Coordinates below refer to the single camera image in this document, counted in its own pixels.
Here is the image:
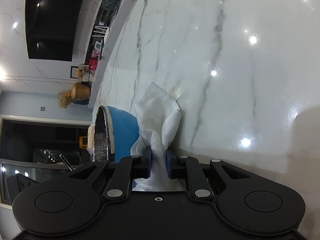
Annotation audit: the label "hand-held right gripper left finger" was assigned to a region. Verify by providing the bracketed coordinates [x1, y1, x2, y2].
[68, 146, 153, 201]

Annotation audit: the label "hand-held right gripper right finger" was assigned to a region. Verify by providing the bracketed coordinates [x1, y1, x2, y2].
[166, 147, 250, 201]

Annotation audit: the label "steel bowl with blue outside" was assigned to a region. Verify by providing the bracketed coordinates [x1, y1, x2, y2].
[91, 105, 140, 164]

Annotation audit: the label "white cloth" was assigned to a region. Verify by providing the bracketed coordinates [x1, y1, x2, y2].
[130, 81, 182, 193]

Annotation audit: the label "golden brown vase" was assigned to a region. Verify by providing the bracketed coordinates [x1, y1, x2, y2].
[71, 82, 90, 100]

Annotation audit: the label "dried yellow flowers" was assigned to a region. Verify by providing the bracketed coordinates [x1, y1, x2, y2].
[57, 90, 74, 110]

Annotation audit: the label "white marble tv console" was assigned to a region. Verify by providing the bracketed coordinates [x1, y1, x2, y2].
[89, 0, 150, 110]

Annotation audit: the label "white router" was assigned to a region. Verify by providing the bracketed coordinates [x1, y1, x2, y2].
[92, 22, 110, 38]

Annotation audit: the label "black television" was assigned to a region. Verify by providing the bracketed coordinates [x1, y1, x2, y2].
[25, 0, 84, 62]

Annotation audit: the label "black cables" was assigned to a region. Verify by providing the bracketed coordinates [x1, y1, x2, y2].
[102, 0, 125, 13]

